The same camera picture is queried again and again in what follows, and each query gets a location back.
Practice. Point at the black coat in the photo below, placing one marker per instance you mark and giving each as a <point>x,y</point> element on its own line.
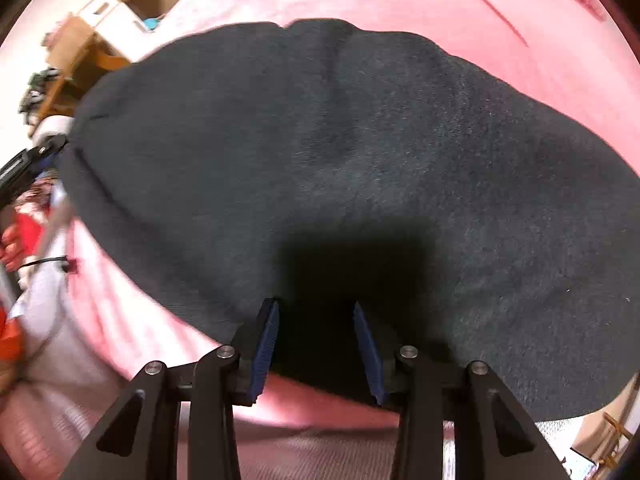
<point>350,160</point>

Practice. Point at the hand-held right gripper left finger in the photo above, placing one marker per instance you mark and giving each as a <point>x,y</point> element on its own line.
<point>265,350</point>

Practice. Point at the person's left hand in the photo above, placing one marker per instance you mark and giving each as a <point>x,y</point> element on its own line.
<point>11,252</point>

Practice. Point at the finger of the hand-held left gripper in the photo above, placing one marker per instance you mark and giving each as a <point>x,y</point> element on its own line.
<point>47,146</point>

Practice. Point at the wooden desk with white doors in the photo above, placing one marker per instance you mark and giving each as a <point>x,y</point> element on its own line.
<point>70,42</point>

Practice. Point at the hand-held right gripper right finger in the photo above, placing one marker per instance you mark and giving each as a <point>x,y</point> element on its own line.
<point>370,355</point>

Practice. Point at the blue toy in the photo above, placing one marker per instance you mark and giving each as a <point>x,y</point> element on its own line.
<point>152,24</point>

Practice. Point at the wooden chair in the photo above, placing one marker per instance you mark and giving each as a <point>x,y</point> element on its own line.
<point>612,422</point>

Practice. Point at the person's grey knit sweater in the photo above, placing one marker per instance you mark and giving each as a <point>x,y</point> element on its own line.
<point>310,455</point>

